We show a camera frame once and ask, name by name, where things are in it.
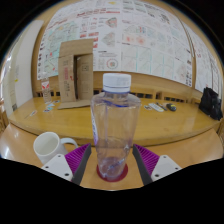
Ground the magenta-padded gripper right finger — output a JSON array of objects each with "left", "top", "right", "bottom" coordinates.
[{"left": 132, "top": 143, "right": 183, "bottom": 186}]

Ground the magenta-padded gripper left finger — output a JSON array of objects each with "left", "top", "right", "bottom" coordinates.
[{"left": 40, "top": 143, "right": 93, "bottom": 185}]

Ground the clear plastic bottle white cap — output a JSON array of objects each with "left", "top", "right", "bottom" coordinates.
[{"left": 90, "top": 73, "right": 142, "bottom": 179}]

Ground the white ceramic mug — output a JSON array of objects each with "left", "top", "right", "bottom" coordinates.
[{"left": 33, "top": 131, "right": 79, "bottom": 165}]

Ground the flat round red coaster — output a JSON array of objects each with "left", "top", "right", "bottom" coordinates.
[{"left": 96, "top": 162, "right": 129, "bottom": 183}]

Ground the white oblong device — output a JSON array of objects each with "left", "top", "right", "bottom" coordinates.
[{"left": 148, "top": 102, "right": 165, "bottom": 113}]

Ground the small black device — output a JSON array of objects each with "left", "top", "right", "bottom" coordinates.
[{"left": 165, "top": 103, "right": 178, "bottom": 112}]

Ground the small bottle with red label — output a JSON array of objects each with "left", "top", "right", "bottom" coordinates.
[{"left": 41, "top": 79, "right": 53, "bottom": 104}]

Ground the black bag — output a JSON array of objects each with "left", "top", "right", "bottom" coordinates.
[{"left": 198, "top": 87, "right": 224, "bottom": 121}]

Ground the brown cardboard box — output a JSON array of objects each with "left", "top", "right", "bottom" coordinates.
[{"left": 57, "top": 38, "right": 95, "bottom": 110}]

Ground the wall poster with diagrams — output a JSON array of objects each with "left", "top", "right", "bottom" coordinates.
[
  {"left": 119, "top": 0, "right": 194, "bottom": 88},
  {"left": 184, "top": 23, "right": 223, "bottom": 101}
]

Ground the wall poster with teal map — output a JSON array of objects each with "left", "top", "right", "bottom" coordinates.
[{"left": 37, "top": 4, "right": 123, "bottom": 81}]

